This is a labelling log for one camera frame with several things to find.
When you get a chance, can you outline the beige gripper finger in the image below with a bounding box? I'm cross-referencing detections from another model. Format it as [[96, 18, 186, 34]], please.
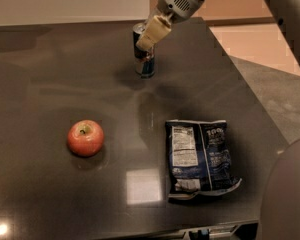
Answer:
[[136, 15, 171, 50], [146, 7, 160, 24]]

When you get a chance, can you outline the Red Bull can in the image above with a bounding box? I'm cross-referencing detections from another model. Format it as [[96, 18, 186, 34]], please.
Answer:
[[133, 23, 155, 79]]

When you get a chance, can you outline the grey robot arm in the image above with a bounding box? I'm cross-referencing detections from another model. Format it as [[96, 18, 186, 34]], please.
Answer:
[[137, 0, 300, 240]]

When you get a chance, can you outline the blue chip bag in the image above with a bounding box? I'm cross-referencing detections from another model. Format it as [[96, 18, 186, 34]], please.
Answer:
[[165, 119, 242, 200]]

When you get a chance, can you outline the red apple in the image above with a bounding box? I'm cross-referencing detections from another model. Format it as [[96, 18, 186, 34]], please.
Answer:
[[67, 120, 104, 157]]

